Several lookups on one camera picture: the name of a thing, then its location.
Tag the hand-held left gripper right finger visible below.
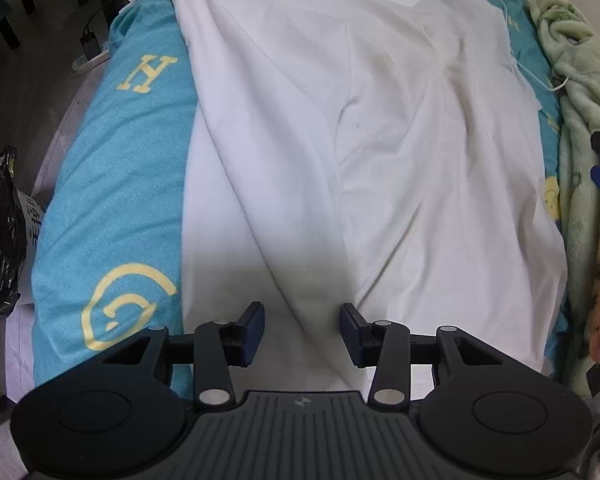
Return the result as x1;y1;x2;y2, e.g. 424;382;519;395
340;303;518;408

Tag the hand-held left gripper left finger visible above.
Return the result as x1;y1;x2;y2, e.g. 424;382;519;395
87;301;267;408

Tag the white t-shirt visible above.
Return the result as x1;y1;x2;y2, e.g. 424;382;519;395
117;0;568;396

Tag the green printed blanket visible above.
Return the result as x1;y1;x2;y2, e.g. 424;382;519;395
527;0;600;396

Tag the teal printed bedsheet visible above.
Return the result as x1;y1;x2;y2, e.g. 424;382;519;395
30;0;571;401

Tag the white mattress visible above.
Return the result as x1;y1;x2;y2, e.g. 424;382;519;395
4;302;37;403

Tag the white power strip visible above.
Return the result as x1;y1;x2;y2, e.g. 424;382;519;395
71;42;114;77

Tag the black charger plug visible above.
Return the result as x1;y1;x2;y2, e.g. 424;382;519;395
80;30;104;57

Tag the white earphone cable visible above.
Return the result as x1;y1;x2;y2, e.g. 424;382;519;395
442;0;600;93

